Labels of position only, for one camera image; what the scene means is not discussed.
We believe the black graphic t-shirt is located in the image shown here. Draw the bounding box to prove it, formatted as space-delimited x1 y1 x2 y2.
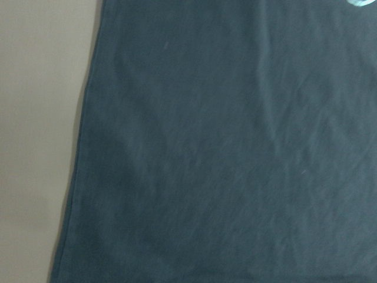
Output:
51 1 376 282

